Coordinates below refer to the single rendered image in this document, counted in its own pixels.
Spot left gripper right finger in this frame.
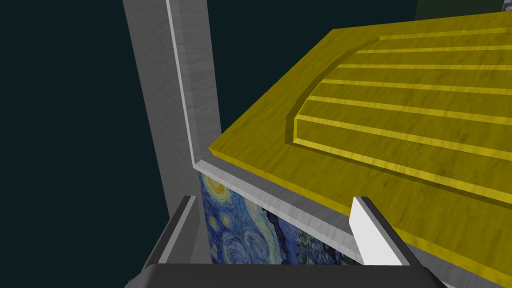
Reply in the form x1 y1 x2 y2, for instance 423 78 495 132
348 195 413 267

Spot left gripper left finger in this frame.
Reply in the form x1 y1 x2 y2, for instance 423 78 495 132
145 195 199 267

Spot blue swirl painting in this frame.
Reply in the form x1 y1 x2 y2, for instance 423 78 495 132
198 171 362 266

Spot yellow wooden door leaf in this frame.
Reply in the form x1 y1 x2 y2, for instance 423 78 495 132
207 11 512 288

